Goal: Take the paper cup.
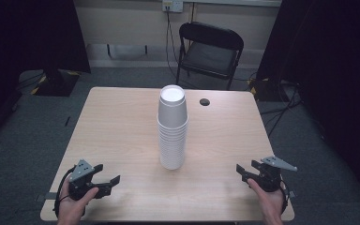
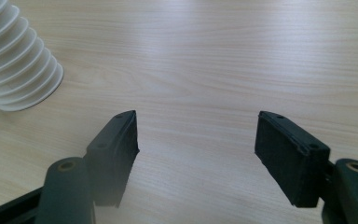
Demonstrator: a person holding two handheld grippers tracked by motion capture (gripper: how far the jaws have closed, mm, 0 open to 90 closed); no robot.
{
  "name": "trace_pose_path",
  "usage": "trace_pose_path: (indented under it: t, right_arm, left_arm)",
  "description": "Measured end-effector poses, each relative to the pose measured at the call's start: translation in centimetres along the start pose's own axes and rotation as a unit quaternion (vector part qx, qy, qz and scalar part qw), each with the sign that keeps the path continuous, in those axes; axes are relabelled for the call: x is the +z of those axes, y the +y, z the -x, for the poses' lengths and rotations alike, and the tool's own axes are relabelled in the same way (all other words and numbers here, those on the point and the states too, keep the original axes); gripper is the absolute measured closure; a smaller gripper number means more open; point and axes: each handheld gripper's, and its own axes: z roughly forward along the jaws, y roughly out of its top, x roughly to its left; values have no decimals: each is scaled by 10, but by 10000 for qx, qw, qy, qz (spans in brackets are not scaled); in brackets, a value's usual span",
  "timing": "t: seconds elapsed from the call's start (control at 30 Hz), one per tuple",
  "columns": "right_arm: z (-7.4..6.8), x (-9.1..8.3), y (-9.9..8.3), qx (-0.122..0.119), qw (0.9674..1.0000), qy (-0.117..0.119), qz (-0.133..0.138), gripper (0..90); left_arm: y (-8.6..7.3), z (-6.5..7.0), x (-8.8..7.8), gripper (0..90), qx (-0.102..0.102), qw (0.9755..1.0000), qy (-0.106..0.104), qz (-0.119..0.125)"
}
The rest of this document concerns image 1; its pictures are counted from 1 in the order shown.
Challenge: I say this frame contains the person's left hand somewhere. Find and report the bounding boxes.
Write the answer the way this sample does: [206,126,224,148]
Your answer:
[56,186,100,225]

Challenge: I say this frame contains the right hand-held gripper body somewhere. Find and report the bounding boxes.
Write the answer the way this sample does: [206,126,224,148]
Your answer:
[254,156,298,193]

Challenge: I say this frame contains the black folding chair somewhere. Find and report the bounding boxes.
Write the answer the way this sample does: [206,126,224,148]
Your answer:
[175,21,245,91]

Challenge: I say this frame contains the hand-held gripper cable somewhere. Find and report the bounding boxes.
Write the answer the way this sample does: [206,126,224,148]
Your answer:
[279,179,292,216]
[52,167,77,218]

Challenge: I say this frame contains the black curtain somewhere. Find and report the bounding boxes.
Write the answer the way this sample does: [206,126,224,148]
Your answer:
[0,0,92,148]
[256,0,360,207]

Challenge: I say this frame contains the person's right hand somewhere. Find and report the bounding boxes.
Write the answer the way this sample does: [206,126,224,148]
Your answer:
[247,178,286,225]

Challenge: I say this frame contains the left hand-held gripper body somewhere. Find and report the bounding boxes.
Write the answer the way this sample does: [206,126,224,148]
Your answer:
[67,158,113,202]

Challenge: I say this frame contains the left hand-held gripper cable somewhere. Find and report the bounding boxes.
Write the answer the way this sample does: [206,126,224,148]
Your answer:
[52,167,77,218]

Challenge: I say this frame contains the right hand-held gripper cable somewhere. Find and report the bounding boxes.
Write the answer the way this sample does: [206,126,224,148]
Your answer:
[279,179,292,216]

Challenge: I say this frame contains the black stand base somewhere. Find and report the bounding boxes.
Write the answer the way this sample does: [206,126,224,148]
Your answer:
[32,68,81,98]

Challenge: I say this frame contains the black floor cables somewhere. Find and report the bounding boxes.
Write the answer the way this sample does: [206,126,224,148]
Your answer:
[258,80,304,139]

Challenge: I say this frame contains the stack of white cups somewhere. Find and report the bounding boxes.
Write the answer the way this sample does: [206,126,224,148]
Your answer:
[157,117,189,171]

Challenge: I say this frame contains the white wall socket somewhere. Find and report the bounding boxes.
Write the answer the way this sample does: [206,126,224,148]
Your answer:
[161,0,185,14]

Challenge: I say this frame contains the black wall cable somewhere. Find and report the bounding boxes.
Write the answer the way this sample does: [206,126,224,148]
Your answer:
[165,10,183,81]

